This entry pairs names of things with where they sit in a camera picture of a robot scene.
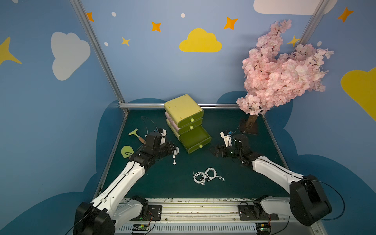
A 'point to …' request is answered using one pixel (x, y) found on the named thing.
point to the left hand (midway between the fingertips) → (177, 143)
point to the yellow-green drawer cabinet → (185, 116)
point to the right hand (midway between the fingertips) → (215, 146)
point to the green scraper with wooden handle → (134, 132)
